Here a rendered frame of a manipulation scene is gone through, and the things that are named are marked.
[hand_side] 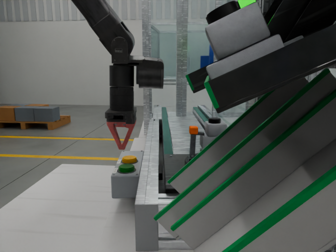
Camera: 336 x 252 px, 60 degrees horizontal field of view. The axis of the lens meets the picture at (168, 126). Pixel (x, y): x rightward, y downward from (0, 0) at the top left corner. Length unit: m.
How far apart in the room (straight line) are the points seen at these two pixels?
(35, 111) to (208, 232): 5.87
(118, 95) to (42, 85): 9.30
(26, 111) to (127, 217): 5.60
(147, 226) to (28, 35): 9.68
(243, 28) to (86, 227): 0.58
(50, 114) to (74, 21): 4.16
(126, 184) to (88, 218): 0.12
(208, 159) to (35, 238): 0.42
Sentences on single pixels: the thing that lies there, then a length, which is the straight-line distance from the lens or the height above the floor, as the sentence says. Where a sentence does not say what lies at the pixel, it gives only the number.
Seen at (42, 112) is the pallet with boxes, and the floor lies 0.32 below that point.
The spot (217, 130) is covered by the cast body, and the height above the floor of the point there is 1.07.
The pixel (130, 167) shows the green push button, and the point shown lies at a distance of 0.74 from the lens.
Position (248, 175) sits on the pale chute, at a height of 1.09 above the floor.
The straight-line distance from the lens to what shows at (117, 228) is 0.71.
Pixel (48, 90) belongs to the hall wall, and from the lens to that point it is 9.89.
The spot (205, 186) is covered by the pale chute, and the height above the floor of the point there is 1.07.
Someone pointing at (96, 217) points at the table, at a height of 0.86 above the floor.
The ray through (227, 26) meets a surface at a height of 1.25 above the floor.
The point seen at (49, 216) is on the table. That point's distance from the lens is 0.80.
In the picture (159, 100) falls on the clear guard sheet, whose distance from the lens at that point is 2.02.
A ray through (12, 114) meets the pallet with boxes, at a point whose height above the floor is 0.28.
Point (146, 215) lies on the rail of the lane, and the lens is 0.59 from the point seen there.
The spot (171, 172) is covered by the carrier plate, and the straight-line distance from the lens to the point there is 0.70.
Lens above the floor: 1.22
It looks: 12 degrees down
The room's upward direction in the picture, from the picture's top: straight up
